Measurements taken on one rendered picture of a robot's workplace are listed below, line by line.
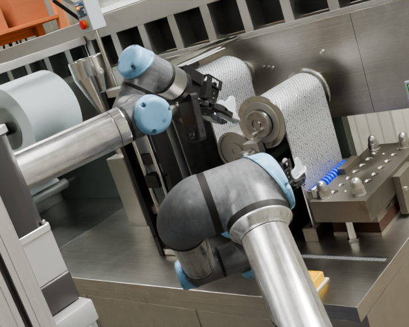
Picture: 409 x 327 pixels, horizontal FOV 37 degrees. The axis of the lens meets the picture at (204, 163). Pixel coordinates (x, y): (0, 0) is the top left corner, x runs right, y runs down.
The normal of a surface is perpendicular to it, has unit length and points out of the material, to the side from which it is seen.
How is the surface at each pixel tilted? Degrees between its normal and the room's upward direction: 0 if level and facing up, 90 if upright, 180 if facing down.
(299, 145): 90
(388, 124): 90
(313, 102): 90
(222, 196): 71
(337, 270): 0
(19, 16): 90
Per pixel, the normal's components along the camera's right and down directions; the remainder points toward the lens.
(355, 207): -0.59, 0.40
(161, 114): 0.40, 0.12
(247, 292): -0.30, -0.92
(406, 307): 0.74, -0.06
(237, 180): -0.18, -0.48
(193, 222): -0.22, 0.42
